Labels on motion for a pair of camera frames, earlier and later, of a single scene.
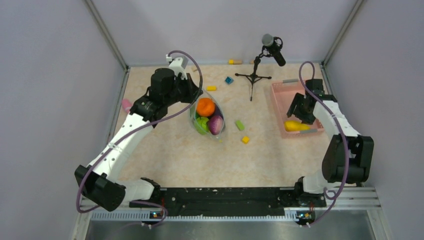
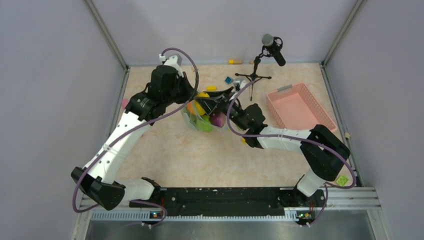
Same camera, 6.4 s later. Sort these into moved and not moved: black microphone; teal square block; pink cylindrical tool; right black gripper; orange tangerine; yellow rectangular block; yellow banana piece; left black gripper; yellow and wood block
Moved: right black gripper; orange tangerine; yellow banana piece
Not moved: black microphone; left black gripper; yellow rectangular block; pink cylindrical tool; teal square block; yellow and wood block
